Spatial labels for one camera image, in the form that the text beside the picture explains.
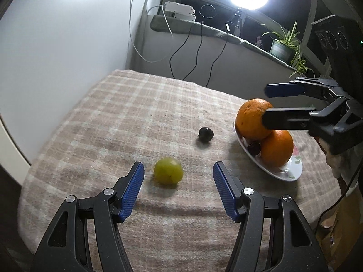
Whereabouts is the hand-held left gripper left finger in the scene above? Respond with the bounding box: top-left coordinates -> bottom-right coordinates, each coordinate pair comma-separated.
30,161 -> 145,272

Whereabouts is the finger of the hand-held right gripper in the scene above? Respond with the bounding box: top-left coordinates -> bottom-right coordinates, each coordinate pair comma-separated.
262,96 -> 352,131
264,77 -> 340,100

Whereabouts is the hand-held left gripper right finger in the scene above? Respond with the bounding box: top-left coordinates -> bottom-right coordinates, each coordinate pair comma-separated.
213,161 -> 329,272

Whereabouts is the smooth large orange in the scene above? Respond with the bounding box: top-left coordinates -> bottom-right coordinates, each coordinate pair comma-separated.
260,129 -> 294,168

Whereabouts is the bumpy large orange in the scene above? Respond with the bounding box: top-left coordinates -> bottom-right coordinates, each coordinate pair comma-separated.
235,98 -> 274,141

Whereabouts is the green plum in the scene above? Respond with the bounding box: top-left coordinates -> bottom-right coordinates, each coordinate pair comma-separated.
154,158 -> 183,185

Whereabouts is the white floral plate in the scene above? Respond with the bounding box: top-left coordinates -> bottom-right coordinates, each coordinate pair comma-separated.
233,122 -> 303,181

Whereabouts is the potted spider plant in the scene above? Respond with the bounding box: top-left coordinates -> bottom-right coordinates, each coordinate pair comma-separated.
261,21 -> 315,77

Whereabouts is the checkered beige blanket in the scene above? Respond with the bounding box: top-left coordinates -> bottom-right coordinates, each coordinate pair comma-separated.
17,69 -> 341,272

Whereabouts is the brown cardboard box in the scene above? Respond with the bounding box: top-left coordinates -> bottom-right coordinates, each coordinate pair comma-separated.
315,187 -> 363,264

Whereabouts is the white curved panel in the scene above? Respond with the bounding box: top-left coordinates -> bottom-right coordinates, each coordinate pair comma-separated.
0,113 -> 32,186

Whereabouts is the white power strip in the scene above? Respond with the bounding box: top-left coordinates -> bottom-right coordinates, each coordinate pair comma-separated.
163,2 -> 196,22

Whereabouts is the ring light stand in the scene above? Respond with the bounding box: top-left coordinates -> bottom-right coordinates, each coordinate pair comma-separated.
225,7 -> 244,34

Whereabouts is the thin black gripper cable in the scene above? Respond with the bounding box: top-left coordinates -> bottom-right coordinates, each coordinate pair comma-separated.
318,173 -> 358,227

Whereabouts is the black round ring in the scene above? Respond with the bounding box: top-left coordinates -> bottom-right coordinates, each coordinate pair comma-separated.
200,4 -> 216,19

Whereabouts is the looped black cable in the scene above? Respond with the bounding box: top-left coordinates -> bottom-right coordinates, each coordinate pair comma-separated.
169,23 -> 203,81

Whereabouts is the white cable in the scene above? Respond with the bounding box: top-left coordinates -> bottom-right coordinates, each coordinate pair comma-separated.
129,0 -> 175,63

